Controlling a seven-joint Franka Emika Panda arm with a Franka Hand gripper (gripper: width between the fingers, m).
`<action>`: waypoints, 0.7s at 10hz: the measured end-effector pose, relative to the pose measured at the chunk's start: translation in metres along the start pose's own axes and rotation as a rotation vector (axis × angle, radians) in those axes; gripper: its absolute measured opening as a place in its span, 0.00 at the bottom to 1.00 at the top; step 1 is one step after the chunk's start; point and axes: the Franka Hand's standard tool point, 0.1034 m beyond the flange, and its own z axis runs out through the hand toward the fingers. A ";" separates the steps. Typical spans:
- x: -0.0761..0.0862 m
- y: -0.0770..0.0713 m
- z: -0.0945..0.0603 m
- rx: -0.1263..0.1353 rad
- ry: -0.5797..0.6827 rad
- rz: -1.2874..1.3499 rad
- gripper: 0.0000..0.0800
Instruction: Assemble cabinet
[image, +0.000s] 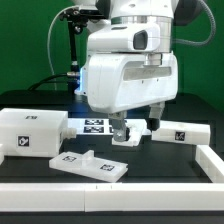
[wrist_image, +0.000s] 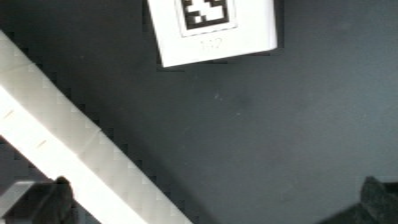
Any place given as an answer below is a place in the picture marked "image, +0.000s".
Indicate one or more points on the white fence bar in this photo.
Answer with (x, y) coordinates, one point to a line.
(210, 162)
(108, 197)
(1, 153)

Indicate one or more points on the white cabinet door panel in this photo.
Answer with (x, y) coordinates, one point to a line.
(89, 166)

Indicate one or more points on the white front fence bar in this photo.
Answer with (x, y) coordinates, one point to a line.
(108, 197)

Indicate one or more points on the small white cabinet top panel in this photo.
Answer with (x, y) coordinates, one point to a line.
(135, 133)

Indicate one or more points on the black camera stand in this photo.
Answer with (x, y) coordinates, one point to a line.
(77, 21)

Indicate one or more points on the white marker sheet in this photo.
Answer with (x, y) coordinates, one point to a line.
(98, 126)

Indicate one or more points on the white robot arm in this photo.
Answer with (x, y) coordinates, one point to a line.
(165, 13)

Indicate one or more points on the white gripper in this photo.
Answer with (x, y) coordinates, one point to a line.
(119, 82)

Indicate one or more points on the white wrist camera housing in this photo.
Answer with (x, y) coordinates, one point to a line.
(126, 38)

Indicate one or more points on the white cabinet body box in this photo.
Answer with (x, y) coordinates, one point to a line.
(33, 133)

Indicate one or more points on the white right fence bar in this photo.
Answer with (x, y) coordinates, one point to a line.
(210, 162)

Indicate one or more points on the white left fence bar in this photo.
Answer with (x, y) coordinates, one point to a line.
(1, 153)

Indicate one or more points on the long white cabinet side piece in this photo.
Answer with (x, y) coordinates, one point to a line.
(182, 133)

